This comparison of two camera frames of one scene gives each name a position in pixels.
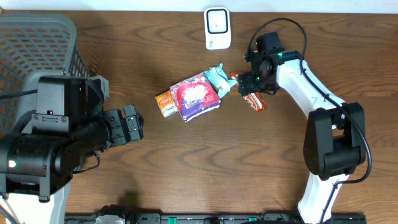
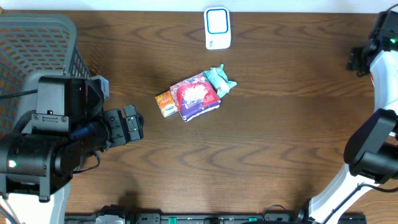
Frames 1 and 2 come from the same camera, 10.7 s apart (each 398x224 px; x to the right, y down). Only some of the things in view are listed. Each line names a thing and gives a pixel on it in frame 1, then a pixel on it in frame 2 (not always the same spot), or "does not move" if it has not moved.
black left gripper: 117,128 does not move
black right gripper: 246,85 to 357,62
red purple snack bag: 194,96 does not move
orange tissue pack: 166,104 does not move
